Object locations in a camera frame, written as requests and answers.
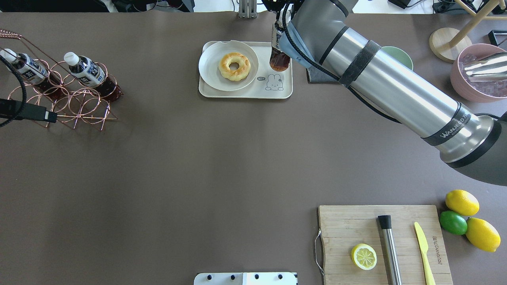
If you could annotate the tea bottle white cap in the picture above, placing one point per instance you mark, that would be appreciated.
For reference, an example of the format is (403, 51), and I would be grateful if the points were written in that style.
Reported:
(279, 61)

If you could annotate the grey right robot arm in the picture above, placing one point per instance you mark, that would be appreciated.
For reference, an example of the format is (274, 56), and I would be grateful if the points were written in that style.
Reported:
(473, 145)

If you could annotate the cream bunny tray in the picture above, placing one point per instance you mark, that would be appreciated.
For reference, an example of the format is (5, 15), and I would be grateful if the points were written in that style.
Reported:
(267, 84)

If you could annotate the tea bottle front left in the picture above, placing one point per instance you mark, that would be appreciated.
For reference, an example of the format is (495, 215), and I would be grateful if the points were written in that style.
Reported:
(92, 75)

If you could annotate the tea bottle front right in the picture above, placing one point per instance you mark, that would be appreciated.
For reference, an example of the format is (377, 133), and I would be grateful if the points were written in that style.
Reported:
(31, 70)

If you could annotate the glazed donut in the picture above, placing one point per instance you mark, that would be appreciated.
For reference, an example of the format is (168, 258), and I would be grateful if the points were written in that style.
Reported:
(234, 66)

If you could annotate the grey folded cloth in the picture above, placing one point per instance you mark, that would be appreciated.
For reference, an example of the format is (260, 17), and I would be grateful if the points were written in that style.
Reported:
(315, 76)

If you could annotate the white round plate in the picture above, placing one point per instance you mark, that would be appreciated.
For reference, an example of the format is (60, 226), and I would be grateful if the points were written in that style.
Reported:
(210, 59)

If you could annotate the wooden cutting board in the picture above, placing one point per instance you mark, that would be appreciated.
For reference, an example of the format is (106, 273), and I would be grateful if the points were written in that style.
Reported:
(345, 226)

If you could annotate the half lemon slice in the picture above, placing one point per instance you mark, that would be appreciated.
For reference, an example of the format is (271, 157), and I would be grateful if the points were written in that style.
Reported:
(364, 256)

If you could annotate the green bowl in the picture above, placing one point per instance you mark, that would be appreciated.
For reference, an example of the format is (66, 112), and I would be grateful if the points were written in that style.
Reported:
(399, 55)

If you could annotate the steel muddler black tip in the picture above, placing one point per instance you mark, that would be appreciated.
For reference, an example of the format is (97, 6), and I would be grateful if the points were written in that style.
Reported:
(391, 257)

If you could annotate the yellow plastic knife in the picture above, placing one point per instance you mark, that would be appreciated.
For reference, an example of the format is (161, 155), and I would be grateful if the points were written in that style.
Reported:
(424, 247)

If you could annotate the green lime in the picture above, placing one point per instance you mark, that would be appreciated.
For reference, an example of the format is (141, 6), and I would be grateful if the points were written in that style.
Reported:
(453, 222)

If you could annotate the yellow lemon far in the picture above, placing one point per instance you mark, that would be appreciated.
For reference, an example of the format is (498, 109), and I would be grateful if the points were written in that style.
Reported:
(462, 202)

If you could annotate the yellow lemon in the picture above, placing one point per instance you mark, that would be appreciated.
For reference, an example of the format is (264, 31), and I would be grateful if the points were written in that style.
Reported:
(482, 235)
(462, 202)

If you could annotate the wooden stand base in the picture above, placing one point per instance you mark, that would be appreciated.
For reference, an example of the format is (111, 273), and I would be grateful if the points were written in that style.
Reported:
(447, 43)

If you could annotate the pink bowl with ice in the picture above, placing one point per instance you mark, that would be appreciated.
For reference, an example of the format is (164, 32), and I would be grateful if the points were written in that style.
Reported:
(480, 92)

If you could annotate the yellow lemon near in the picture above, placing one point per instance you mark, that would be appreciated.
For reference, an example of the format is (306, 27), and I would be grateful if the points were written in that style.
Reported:
(482, 235)

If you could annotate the steel ice scoop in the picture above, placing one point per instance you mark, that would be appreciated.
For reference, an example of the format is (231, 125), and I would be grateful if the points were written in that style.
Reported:
(488, 69)

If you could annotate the metal clamp bracket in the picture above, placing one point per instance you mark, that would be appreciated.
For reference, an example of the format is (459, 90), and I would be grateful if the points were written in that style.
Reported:
(247, 9)

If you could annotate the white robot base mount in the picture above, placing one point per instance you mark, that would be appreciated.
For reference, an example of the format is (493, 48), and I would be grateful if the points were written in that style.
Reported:
(247, 278)

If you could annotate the copper wire bottle rack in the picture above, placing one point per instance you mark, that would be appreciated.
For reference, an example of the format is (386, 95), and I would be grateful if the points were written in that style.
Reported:
(63, 99)

